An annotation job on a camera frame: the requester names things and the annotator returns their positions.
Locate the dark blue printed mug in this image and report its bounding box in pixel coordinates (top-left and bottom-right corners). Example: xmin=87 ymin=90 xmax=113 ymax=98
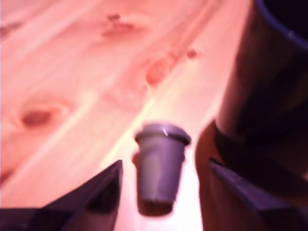
xmin=214 ymin=0 xmax=308 ymax=195

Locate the grey coffee capsule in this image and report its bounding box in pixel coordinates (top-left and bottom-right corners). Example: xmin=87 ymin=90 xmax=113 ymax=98
xmin=133 ymin=122 xmax=193 ymax=215

